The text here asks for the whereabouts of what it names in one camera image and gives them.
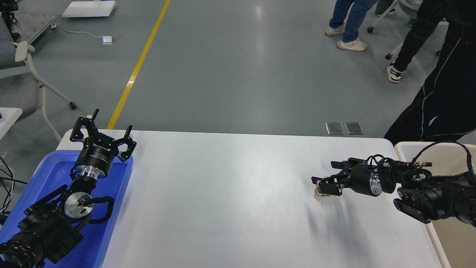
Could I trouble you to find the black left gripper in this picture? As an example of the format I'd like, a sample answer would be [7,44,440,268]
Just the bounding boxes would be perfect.
[70,109,137,178]

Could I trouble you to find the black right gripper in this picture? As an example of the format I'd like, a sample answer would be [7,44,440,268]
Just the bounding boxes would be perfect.
[311,158,383,197]

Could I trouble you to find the brown paper ball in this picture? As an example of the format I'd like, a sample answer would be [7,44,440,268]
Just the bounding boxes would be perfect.
[315,185,332,198]

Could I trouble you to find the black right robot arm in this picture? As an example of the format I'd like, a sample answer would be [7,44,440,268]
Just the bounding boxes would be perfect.
[311,142,476,226]

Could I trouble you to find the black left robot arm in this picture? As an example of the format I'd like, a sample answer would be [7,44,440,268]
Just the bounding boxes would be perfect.
[1,109,137,268]

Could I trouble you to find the metal floor plate left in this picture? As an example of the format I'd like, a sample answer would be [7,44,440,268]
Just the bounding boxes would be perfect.
[326,122,344,135]

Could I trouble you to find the metal floor plate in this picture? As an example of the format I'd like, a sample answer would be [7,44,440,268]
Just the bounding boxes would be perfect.
[344,122,363,135]
[326,122,344,135]

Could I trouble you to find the metal floor plate right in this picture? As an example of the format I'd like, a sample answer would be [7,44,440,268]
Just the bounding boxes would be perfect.
[344,122,363,135]

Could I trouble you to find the white side table corner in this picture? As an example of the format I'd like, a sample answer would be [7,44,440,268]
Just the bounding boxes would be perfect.
[0,107,23,139]

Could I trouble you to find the grey office chair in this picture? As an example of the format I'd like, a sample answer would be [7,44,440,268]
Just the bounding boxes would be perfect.
[0,20,77,141]

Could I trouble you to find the person in black tracksuit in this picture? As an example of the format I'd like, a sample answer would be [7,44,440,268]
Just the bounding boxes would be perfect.
[384,0,476,144]

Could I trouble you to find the beige plastic bin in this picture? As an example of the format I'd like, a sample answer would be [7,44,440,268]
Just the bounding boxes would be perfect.
[418,143,476,268]

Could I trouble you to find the person in blue jeans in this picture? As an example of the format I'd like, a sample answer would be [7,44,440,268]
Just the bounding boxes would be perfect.
[324,0,377,51]

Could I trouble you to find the white flat board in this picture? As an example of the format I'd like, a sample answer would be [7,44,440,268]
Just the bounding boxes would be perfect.
[62,0,116,17]

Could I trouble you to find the white rolling chair base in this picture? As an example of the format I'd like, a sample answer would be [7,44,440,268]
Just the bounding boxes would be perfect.
[367,0,422,61]

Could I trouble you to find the black cables at left edge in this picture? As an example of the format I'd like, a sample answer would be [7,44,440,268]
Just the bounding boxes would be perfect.
[0,156,28,216]

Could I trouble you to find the white power adapter with cable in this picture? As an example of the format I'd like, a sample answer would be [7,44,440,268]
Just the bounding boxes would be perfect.
[50,23,115,45]

